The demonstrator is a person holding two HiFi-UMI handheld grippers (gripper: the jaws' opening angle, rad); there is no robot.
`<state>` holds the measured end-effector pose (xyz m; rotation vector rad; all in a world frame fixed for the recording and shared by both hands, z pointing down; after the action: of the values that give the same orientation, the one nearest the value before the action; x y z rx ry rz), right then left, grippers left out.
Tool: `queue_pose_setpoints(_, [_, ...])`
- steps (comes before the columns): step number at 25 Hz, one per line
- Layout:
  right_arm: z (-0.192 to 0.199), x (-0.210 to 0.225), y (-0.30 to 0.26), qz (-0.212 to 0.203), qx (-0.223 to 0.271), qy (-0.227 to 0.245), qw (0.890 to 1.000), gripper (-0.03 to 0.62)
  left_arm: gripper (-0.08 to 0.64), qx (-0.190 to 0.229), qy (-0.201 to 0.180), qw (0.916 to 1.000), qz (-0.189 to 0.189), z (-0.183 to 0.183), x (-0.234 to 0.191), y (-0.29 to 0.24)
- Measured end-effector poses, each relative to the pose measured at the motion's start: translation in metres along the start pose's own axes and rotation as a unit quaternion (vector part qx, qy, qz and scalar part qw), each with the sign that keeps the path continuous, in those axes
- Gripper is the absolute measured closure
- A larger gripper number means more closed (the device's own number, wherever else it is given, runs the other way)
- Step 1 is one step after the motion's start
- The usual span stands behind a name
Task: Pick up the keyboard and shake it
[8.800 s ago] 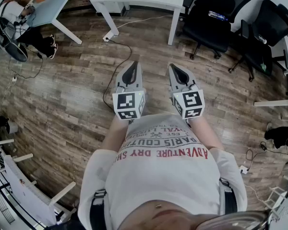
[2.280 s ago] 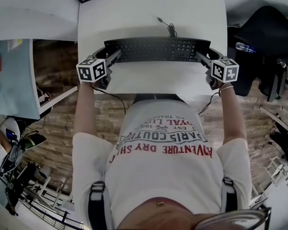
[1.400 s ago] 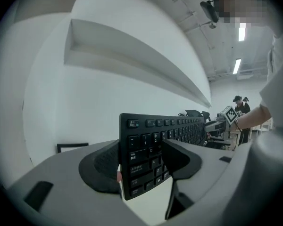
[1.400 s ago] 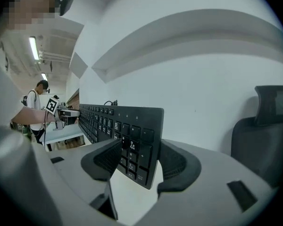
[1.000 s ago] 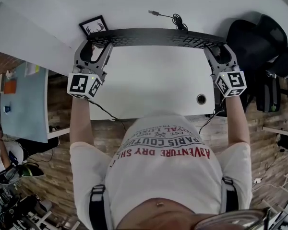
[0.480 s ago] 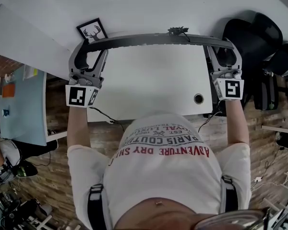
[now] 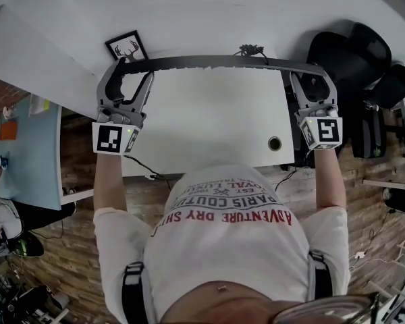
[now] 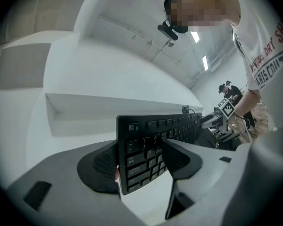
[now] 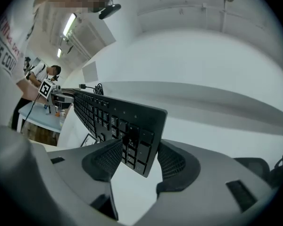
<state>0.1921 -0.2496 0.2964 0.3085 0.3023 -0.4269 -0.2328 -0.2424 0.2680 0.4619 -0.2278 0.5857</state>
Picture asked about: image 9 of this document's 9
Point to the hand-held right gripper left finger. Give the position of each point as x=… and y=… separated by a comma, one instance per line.
x=101, y=160

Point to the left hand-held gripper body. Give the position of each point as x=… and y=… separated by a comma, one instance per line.
x=47, y=89

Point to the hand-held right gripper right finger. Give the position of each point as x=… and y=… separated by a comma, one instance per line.
x=179, y=168

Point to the black keyboard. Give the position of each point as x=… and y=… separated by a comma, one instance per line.
x=122, y=116

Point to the person's left forearm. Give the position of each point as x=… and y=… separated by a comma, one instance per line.
x=28, y=90

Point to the framed line drawing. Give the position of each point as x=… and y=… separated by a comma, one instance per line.
x=88, y=140

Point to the light blue table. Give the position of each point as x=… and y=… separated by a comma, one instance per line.
x=41, y=118

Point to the short ceiling light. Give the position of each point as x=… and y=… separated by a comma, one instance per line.
x=59, y=52

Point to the person's black trousers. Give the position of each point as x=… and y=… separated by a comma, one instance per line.
x=17, y=114

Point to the long ceiling light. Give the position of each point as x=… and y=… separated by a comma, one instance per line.
x=69, y=24

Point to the black office chair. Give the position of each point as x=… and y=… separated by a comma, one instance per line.
x=261, y=167

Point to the grey wall panel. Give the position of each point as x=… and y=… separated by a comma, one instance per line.
x=90, y=71

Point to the black head-worn camera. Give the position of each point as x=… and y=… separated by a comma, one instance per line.
x=109, y=10

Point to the white wall conduit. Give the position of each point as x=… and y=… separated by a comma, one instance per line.
x=202, y=8

